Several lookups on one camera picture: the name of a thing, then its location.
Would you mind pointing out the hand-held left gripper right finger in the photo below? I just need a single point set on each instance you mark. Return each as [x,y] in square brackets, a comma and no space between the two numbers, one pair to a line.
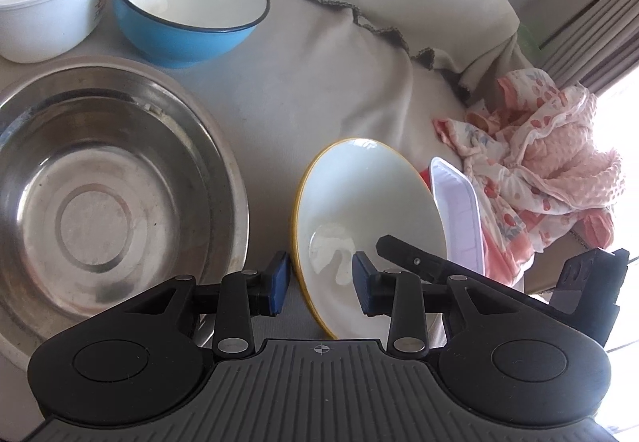
[362,285]

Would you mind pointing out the stainless steel basin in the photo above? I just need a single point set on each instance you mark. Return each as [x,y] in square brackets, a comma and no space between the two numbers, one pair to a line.
[110,202]

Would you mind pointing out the white plastic tray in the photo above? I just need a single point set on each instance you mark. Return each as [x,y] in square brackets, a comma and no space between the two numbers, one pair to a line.
[457,217]

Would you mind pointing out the pink floral baby clothing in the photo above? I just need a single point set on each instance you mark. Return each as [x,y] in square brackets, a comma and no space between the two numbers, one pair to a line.
[539,162]

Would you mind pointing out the yellow-rimmed white bowl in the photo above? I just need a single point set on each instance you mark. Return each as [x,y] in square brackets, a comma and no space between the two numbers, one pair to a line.
[369,217]

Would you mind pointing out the blue enamel bowl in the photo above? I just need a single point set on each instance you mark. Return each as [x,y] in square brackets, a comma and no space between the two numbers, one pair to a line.
[189,3]

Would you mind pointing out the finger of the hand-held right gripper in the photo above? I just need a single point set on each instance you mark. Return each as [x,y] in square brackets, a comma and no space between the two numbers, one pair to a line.
[414,258]

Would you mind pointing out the grey curtain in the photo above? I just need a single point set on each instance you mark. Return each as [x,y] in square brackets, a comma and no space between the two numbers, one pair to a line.
[594,18]

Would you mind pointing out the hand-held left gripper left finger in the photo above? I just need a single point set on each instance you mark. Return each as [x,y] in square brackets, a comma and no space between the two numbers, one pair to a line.
[279,285]

